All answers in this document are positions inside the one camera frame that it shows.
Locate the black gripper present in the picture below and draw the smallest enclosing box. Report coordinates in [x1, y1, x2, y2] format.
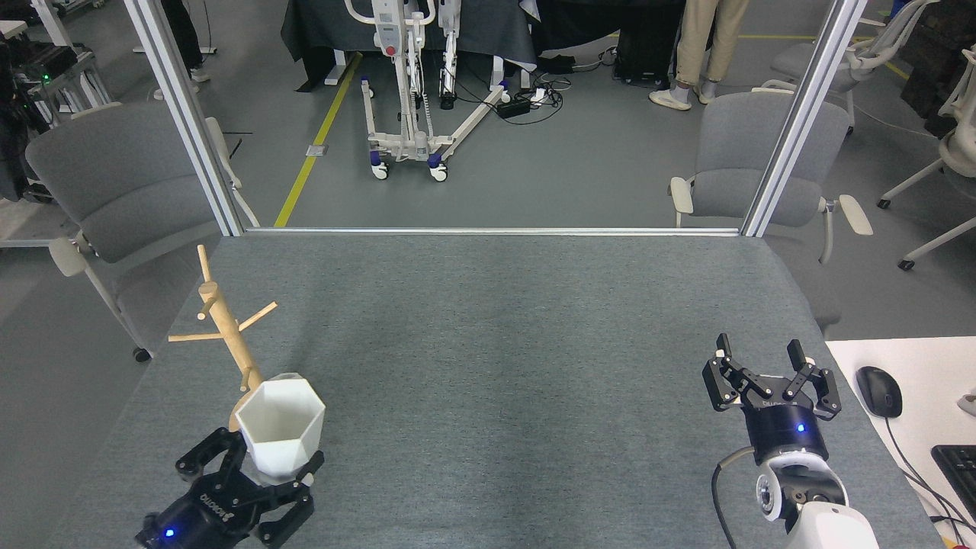
[701, 332, 843, 467]
[136, 426, 326, 549]

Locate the white hexagonal cup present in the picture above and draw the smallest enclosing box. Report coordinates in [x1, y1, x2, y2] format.
[234, 372, 328, 480]

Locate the wooden cup rack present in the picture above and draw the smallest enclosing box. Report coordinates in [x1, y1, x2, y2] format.
[168, 245, 280, 433]

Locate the black computer mouse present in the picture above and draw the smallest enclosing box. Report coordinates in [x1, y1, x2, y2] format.
[854, 365, 904, 419]

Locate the black keyboard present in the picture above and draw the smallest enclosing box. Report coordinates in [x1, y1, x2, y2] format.
[930, 444, 976, 524]

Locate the grey padded chair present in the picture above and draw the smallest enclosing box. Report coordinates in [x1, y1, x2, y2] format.
[669, 88, 875, 336]
[24, 100, 262, 364]

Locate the white mesh office chair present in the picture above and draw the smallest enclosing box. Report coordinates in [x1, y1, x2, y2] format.
[761, 0, 940, 135]
[875, 42, 976, 272]

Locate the silver aluminium crossbar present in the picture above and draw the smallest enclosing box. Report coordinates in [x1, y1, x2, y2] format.
[244, 226, 743, 238]

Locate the person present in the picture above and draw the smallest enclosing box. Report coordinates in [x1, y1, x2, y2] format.
[155, 0, 212, 100]
[648, 0, 750, 113]

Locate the black case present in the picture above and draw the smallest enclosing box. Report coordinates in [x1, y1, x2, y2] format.
[613, 15, 684, 86]

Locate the white stand on wheels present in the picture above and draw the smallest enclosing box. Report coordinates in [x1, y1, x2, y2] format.
[343, 0, 514, 183]

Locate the black equipment cart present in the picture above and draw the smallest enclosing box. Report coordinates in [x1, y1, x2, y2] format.
[0, 0, 115, 204]

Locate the dark cloth covered table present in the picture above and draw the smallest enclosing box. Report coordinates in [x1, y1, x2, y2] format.
[280, 0, 539, 93]

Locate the black mouse cable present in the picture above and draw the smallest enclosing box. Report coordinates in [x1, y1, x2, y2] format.
[883, 416, 976, 537]

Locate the silver aluminium post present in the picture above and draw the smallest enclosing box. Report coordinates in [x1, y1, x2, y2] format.
[740, 0, 870, 238]
[122, 0, 247, 238]

